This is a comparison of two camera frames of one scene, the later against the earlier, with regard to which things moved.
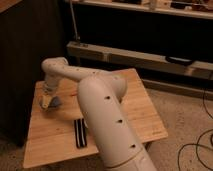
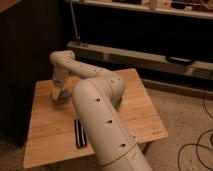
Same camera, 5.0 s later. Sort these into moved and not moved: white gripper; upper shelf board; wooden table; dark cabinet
Moved: white gripper
Not moved: wooden table; dark cabinet; upper shelf board
